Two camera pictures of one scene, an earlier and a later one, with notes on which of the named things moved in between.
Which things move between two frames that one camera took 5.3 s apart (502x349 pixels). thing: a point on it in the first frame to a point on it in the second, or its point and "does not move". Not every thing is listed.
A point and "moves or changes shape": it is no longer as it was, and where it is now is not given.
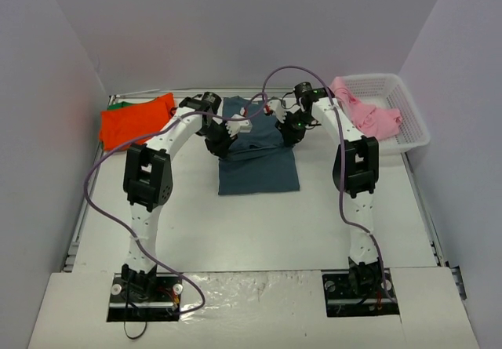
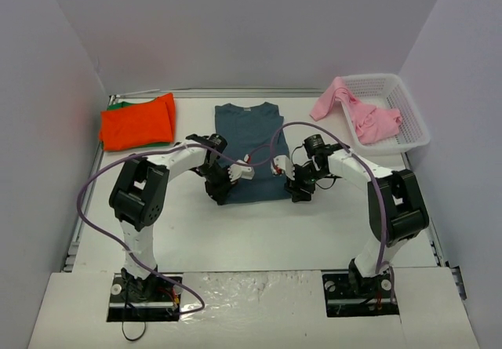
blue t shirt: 260,161 moves or changes shape
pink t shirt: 374,122 does not move
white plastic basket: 387,91 does not move
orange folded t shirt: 134,121 does not move
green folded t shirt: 119,105 does not move
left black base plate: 145,297 does not move
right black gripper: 289,133 to 300,186
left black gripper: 219,143 to 219,188
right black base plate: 359,292 does not move
